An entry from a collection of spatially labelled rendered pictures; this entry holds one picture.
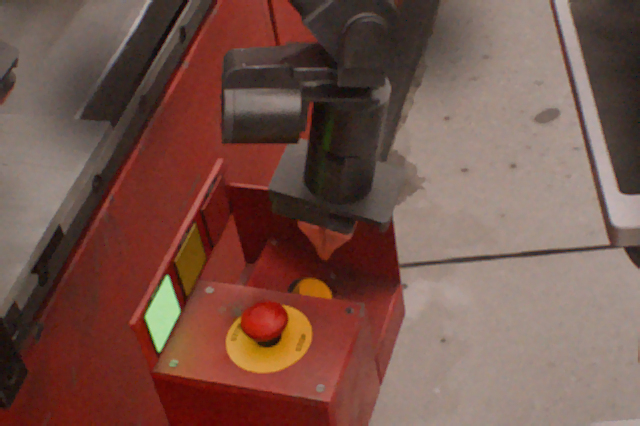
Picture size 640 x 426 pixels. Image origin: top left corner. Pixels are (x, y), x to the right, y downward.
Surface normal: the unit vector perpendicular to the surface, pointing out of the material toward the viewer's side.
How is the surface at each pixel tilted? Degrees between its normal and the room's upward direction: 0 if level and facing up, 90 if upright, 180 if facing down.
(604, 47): 0
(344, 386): 90
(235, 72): 80
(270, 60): 14
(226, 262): 90
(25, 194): 0
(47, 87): 0
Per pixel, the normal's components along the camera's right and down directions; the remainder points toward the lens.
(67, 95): -0.15, -0.71
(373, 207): 0.09, -0.65
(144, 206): 0.95, 0.09
